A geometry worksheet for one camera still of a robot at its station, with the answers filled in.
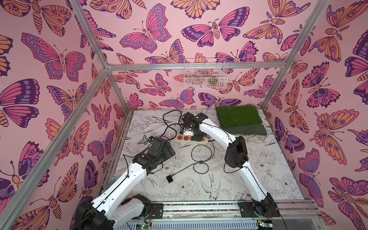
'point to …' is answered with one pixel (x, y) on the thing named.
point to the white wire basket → (205, 74)
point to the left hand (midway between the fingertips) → (169, 151)
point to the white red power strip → (188, 139)
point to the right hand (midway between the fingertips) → (200, 133)
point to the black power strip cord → (174, 126)
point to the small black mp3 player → (169, 178)
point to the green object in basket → (213, 81)
